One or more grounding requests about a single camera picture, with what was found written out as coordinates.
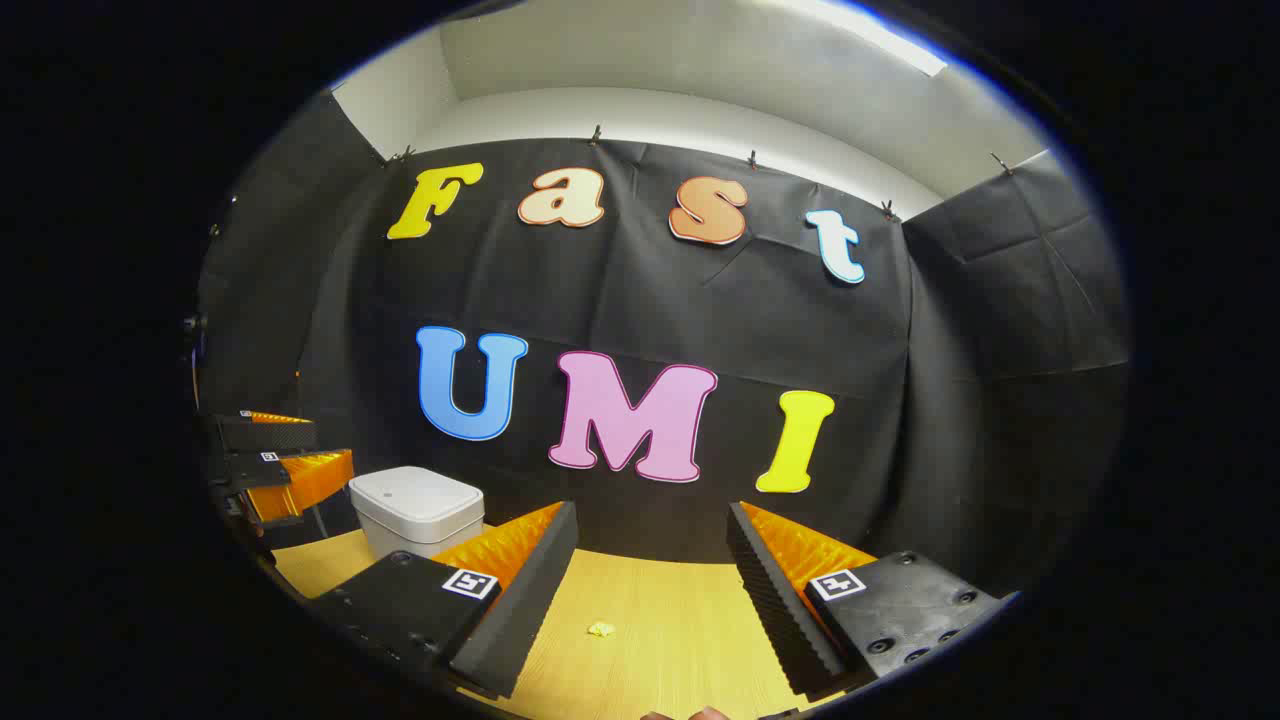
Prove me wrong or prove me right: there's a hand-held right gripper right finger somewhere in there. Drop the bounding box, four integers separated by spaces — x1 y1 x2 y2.
726 500 1006 701

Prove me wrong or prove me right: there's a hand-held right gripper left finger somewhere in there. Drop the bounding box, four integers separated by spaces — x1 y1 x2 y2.
310 500 581 701

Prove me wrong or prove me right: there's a white desktop garbage bin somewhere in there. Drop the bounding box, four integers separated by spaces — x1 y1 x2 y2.
348 465 487 561

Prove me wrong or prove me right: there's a wooden desktop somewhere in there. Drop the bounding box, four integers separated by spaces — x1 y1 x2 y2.
272 520 861 720

